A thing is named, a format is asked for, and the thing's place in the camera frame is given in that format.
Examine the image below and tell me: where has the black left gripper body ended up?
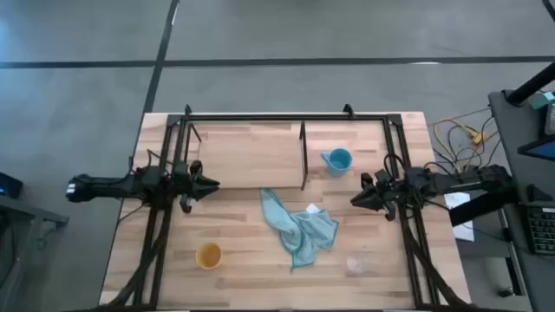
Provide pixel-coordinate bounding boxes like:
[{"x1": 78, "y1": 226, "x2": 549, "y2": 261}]
[{"x1": 173, "y1": 159, "x2": 205, "y2": 214}]

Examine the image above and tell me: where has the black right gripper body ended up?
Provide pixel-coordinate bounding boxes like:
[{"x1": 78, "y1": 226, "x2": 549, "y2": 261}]
[{"x1": 362, "y1": 169, "x2": 408, "y2": 222}]

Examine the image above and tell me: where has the light blue ceramic mug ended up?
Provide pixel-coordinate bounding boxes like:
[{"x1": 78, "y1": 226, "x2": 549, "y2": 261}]
[{"x1": 320, "y1": 147, "x2": 354, "y2": 178}]

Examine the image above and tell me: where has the clear glass mug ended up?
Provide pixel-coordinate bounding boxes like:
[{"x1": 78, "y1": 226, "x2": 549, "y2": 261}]
[{"x1": 345, "y1": 253, "x2": 369, "y2": 276}]

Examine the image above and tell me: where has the yellow plastic cup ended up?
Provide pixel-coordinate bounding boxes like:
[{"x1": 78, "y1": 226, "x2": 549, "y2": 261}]
[{"x1": 194, "y1": 242, "x2": 224, "y2": 270}]

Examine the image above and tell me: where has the white paper sheet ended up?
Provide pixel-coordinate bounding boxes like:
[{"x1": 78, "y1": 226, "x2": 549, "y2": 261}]
[{"x1": 444, "y1": 192, "x2": 476, "y2": 243}]

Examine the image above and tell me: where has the teal microfibre cloth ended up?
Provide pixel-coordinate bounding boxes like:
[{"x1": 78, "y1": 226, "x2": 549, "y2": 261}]
[{"x1": 259, "y1": 188, "x2": 340, "y2": 270}]

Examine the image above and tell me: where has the grey desk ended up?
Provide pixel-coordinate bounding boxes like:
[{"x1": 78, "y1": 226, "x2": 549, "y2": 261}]
[{"x1": 488, "y1": 88, "x2": 555, "y2": 312}]

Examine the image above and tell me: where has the black keyboard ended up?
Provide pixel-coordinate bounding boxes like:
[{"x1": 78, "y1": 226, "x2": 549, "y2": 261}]
[{"x1": 526, "y1": 205, "x2": 555, "y2": 256}]

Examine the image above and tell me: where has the black tablet screen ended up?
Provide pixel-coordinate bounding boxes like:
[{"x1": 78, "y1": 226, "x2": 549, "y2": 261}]
[{"x1": 518, "y1": 137, "x2": 555, "y2": 162}]

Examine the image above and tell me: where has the grey metal cart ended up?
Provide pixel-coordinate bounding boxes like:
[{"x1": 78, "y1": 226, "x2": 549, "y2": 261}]
[{"x1": 0, "y1": 194, "x2": 69, "y2": 312}]

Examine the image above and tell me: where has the small teal box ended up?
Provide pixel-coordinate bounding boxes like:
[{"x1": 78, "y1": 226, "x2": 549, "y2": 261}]
[{"x1": 527, "y1": 90, "x2": 555, "y2": 110}]

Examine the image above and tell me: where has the black pole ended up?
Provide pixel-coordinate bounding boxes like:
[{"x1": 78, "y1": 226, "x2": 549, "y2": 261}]
[{"x1": 506, "y1": 62, "x2": 555, "y2": 106}]

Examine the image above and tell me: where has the black box device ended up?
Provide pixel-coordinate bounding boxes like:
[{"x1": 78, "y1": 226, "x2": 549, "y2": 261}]
[{"x1": 0, "y1": 172, "x2": 23, "y2": 199}]

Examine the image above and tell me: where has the black metal rig frame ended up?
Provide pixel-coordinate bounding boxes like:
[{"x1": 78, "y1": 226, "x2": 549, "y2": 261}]
[{"x1": 99, "y1": 103, "x2": 473, "y2": 312}]

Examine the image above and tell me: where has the yellow cable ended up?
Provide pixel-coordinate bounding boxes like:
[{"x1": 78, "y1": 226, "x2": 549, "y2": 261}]
[{"x1": 433, "y1": 117, "x2": 493, "y2": 146}]

